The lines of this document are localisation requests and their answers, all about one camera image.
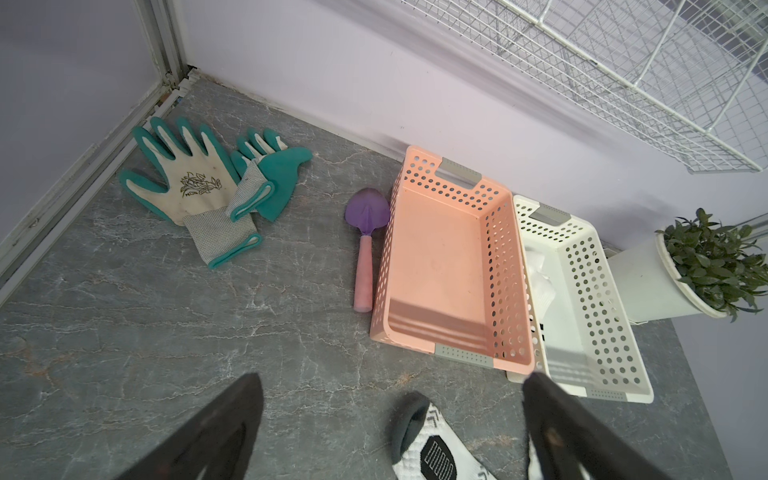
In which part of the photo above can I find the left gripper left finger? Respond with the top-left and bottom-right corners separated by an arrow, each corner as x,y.
118,372 -> 264,479

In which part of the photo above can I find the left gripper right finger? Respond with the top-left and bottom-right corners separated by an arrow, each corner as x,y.
522,373 -> 669,480

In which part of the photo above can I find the white black striped sock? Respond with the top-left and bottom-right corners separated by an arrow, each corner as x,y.
524,248 -> 556,336

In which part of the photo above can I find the white plastic basket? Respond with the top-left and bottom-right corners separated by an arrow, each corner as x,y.
513,195 -> 654,404

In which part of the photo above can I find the pink plastic basket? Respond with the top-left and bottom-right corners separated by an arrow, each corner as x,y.
370,145 -> 536,377

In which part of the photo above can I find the white sock hexagon patch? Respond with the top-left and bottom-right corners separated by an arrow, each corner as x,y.
389,392 -> 494,480

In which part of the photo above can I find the potted green plant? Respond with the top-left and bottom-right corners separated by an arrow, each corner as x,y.
608,208 -> 767,324

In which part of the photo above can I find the green white garden glove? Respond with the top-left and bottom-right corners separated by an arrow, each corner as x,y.
119,117 -> 262,269

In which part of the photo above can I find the purple pink garden trowel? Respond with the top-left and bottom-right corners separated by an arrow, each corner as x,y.
344,188 -> 390,313

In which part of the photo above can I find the white wire wall shelf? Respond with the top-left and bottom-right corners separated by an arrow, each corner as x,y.
406,0 -> 767,173

